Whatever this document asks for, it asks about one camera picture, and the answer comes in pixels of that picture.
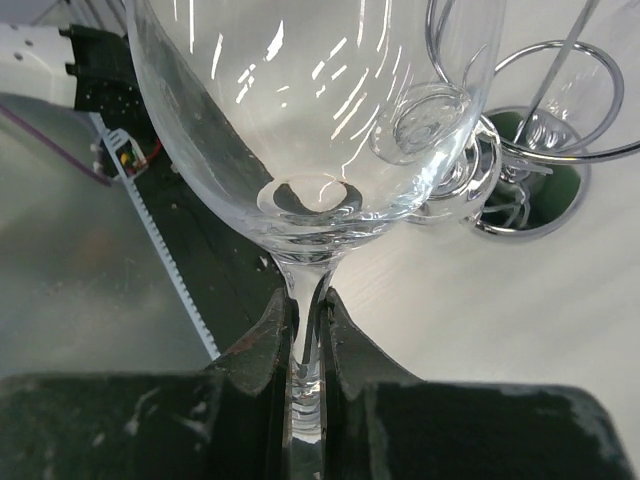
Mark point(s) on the chrome wire wine glass rack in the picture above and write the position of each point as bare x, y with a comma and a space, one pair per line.
463, 196

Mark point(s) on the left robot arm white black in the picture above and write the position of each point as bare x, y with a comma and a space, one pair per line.
74, 67

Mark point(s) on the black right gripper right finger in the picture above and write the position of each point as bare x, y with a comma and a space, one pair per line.
382, 422

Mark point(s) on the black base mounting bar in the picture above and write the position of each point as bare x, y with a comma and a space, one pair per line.
230, 279

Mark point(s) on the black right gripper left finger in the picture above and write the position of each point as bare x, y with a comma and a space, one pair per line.
226, 421

